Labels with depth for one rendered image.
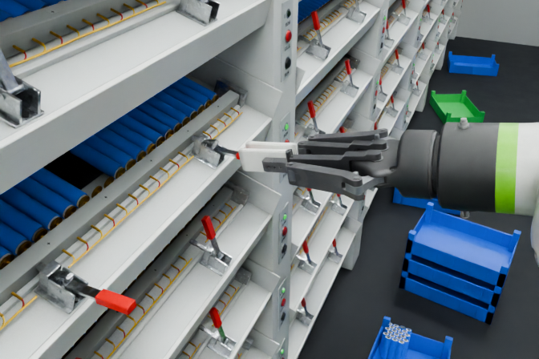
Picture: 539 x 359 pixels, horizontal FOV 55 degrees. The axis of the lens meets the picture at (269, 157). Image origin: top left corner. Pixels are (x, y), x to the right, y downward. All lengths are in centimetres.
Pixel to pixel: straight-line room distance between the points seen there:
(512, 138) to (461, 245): 131
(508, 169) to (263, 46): 40
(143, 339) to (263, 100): 38
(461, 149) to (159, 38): 32
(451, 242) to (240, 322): 102
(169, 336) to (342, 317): 108
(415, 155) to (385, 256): 144
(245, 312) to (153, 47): 59
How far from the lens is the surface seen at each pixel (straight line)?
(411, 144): 56
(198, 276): 79
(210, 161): 68
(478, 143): 54
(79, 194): 58
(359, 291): 183
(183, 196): 63
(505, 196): 54
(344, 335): 170
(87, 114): 46
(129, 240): 57
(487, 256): 182
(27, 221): 56
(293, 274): 132
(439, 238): 184
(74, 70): 48
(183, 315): 74
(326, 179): 57
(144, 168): 62
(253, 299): 101
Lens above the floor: 129
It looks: 31 degrees down
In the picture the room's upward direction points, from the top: straight up
